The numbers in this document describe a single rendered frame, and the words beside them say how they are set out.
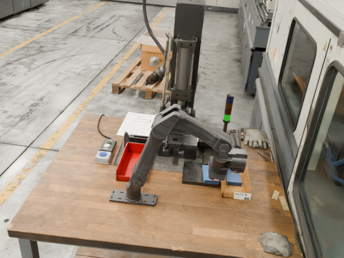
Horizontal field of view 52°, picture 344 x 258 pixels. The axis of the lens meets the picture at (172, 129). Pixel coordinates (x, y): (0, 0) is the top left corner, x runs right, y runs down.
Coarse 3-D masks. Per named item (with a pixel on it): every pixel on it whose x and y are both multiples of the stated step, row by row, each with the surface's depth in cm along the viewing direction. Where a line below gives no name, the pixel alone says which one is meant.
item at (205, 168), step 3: (204, 165) 173; (207, 165) 174; (204, 168) 171; (207, 168) 171; (204, 171) 169; (207, 171) 169; (204, 174) 167; (207, 174) 167; (204, 177) 165; (207, 177) 165; (204, 180) 160; (207, 180) 159; (210, 180) 159; (219, 180) 160; (210, 183) 162; (213, 183) 162; (216, 183) 162
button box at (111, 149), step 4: (100, 116) 214; (100, 132) 198; (104, 136) 194; (104, 140) 186; (108, 140) 186; (112, 140) 187; (112, 144) 183; (100, 148) 179; (104, 148) 179; (108, 148) 180; (112, 148) 180; (112, 152) 180
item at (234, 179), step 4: (228, 168) 175; (228, 172) 173; (232, 172) 173; (228, 176) 170; (232, 176) 170; (236, 176) 170; (228, 180) 167; (232, 180) 167; (236, 180) 167; (240, 180) 167; (228, 184) 164; (232, 184) 164; (236, 184) 164; (240, 184) 164
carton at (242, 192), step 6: (246, 168) 167; (240, 174) 172; (246, 174) 165; (222, 180) 160; (246, 180) 163; (222, 186) 158; (228, 186) 163; (234, 186) 164; (240, 186) 164; (246, 186) 162; (222, 192) 156; (228, 192) 156; (234, 192) 155; (240, 192) 155; (246, 192) 160; (234, 198) 157; (240, 198) 156; (246, 198) 156
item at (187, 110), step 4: (176, 100) 179; (180, 100) 169; (184, 100) 170; (180, 104) 171; (184, 104) 172; (188, 104) 173; (160, 108) 177; (164, 108) 177; (180, 108) 169; (184, 108) 169; (188, 108) 169; (160, 112) 173; (188, 112) 172; (192, 112) 175; (192, 116) 171
